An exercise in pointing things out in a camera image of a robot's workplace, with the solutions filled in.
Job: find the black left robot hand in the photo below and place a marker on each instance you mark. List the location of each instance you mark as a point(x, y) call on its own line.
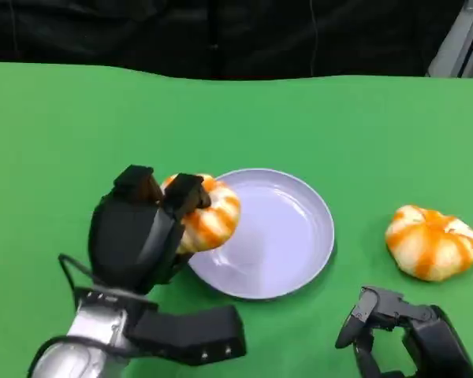
point(126, 236)

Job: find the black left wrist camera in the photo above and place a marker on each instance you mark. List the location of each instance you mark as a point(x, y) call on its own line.
point(189, 334)

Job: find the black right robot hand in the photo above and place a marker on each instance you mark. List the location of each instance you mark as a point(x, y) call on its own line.
point(437, 342)

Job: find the black backdrop curtain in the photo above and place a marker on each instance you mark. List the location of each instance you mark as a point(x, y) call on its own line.
point(181, 31)

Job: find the lilac plate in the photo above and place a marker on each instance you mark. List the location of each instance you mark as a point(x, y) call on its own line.
point(276, 244)

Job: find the orange white toy bread roll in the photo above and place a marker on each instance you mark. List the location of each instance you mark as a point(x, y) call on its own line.
point(429, 244)
point(217, 220)

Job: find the green table cloth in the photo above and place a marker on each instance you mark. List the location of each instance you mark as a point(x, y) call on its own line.
point(102, 126)

